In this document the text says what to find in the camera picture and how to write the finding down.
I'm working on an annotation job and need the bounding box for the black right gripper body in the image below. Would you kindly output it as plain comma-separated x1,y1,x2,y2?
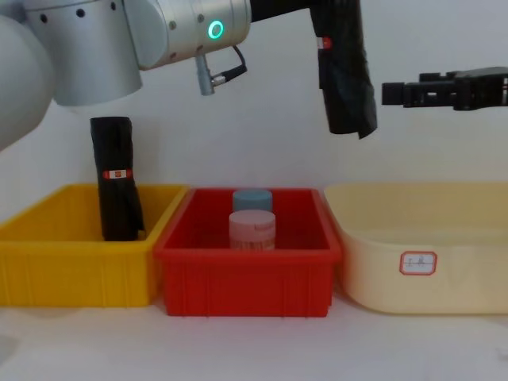
451,66,508,113

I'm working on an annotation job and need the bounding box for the black bag roll with label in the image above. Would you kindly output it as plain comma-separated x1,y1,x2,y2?
308,0,379,140
89,115,146,242

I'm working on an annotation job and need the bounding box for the white label with red border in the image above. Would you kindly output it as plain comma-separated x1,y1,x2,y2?
399,250,438,276

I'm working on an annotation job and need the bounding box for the blue round jar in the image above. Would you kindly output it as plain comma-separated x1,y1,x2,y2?
231,188,275,214

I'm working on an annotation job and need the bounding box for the cream plastic bin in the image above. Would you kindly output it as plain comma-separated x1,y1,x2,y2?
322,181,508,317

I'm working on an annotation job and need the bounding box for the pink round jar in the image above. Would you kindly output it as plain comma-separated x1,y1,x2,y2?
228,210,277,252

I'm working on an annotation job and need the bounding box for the red plastic bin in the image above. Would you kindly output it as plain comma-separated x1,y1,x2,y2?
153,187,344,319

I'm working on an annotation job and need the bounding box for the white table cloth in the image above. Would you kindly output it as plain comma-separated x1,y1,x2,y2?
0,300,508,381

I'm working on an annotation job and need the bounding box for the yellow plastic bin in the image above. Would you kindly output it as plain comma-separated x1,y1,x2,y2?
0,183,190,309

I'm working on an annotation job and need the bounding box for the dark cable with silver plug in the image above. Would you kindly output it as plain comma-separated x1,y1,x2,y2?
193,44,248,97

